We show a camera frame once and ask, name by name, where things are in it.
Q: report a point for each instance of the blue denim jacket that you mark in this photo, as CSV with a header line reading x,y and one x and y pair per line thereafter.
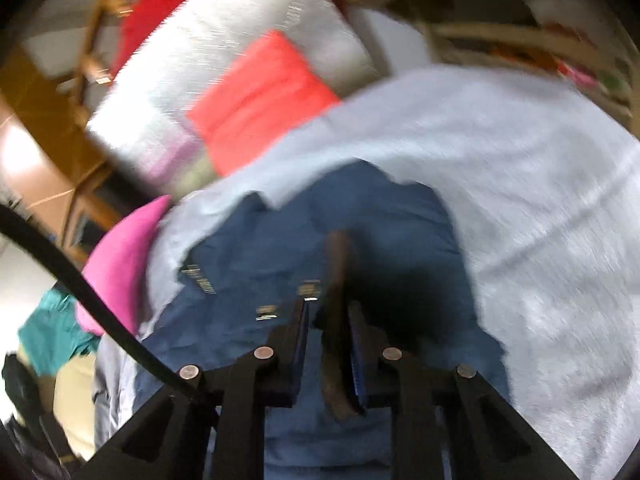
x,y
390,240

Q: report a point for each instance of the dark clothes pile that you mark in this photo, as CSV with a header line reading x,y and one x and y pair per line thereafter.
x,y
22,410

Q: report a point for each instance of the pink pillow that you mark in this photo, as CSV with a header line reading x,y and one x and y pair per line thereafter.
x,y
125,265

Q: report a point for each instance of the orange-red folded cloth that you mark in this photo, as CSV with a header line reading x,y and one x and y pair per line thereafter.
x,y
260,100

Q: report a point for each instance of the wooden chair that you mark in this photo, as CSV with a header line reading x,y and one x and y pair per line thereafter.
x,y
100,15

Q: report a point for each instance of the cluttered wooden shelf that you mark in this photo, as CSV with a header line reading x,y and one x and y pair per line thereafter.
x,y
540,35

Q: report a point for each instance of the teal cloth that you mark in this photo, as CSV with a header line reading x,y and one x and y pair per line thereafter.
x,y
50,330

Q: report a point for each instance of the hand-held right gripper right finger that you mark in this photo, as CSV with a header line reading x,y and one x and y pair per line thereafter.
x,y
356,355

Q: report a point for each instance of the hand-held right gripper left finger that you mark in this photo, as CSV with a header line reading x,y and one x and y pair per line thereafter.
x,y
300,340

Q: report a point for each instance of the grey fleece blanket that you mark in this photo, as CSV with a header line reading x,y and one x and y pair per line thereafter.
x,y
525,185

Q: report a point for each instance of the beige cloth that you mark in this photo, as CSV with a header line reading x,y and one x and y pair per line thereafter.
x,y
75,405

